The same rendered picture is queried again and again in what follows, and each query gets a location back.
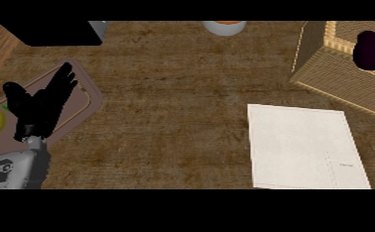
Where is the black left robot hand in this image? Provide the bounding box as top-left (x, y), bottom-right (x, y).
top-left (2, 61), bottom-right (80, 143)

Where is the brown placemat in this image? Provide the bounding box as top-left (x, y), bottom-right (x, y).
top-left (0, 57), bottom-right (105, 157)

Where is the white placemat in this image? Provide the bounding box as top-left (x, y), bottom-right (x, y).
top-left (247, 103), bottom-right (372, 190)

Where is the wicker basket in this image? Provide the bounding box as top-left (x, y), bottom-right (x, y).
top-left (288, 20), bottom-right (375, 115)

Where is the dark purple eggplant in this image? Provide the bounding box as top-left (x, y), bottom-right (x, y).
top-left (351, 30), bottom-right (375, 72)

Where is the yellow fruit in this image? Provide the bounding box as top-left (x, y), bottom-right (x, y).
top-left (0, 104), bottom-right (9, 133)

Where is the black appliance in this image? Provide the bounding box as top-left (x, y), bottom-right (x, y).
top-left (0, 20), bottom-right (105, 48)

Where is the grey metal container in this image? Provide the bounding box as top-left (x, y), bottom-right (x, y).
top-left (89, 20), bottom-right (109, 43)

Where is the white cup with orange content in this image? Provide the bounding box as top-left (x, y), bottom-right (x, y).
top-left (201, 20), bottom-right (250, 38)

